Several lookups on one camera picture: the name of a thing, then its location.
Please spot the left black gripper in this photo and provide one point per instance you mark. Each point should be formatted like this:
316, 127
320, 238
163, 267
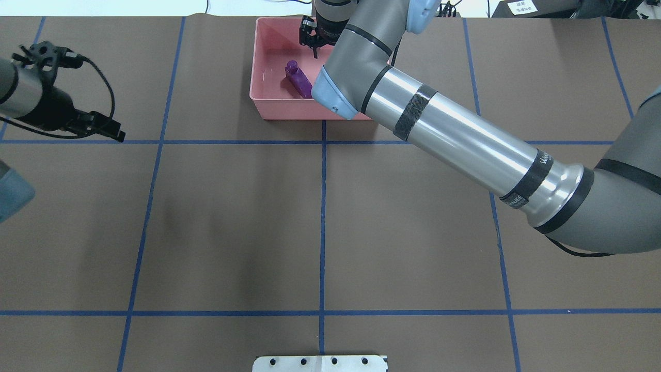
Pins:
50, 109

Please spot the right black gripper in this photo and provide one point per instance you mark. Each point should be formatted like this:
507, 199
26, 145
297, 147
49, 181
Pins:
328, 30

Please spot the purple block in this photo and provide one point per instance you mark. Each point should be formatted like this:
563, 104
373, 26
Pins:
298, 79

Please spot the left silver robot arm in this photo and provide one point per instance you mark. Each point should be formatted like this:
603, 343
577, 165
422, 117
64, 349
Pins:
21, 93

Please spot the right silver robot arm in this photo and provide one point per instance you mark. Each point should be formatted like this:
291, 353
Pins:
613, 208

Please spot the pink plastic box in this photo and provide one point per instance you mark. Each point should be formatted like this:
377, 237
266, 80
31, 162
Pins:
275, 97

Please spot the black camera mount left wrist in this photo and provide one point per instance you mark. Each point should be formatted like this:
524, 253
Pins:
45, 59

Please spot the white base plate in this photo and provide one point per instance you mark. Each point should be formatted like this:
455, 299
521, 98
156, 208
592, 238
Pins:
321, 363

